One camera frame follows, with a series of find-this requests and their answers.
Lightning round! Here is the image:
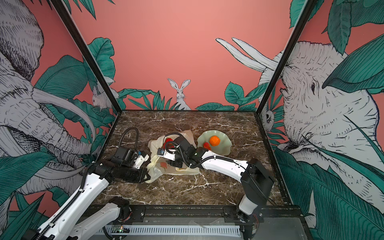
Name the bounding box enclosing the translucent plastic fruit bag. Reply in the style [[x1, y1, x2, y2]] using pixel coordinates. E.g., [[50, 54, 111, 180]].
[[146, 129, 201, 183]]

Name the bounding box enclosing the red fruit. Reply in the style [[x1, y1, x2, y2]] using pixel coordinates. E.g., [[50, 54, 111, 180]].
[[164, 138, 175, 150], [203, 142, 211, 150]]

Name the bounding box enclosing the orange fruit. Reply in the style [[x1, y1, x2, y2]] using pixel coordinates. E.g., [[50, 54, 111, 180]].
[[209, 136, 221, 147]]

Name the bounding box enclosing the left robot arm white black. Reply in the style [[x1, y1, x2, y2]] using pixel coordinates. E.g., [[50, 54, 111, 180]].
[[22, 144, 151, 240]]

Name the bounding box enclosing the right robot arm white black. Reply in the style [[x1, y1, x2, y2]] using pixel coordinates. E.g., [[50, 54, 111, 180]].
[[157, 134, 275, 223]]

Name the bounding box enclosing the light green scalloped bowl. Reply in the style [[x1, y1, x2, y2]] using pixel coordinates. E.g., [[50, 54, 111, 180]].
[[197, 130, 233, 156]]

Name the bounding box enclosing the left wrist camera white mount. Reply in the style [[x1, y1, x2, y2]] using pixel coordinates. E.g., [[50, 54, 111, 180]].
[[133, 152, 150, 169]]

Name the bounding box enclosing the black front mounting rail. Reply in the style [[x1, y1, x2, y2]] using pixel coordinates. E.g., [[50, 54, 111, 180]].
[[124, 205, 304, 224]]

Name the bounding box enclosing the white slotted cable duct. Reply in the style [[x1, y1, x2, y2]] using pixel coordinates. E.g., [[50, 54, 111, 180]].
[[105, 225, 242, 237]]

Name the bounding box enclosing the black frame post left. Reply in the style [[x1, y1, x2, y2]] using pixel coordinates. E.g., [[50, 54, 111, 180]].
[[51, 0, 123, 114]]

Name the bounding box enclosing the black frame post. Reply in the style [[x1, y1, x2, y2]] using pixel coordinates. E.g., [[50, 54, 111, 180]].
[[256, 0, 317, 116], [51, 0, 123, 114]]

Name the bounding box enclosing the black frame post right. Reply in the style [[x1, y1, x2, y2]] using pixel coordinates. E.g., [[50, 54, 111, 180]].
[[256, 0, 317, 116]]

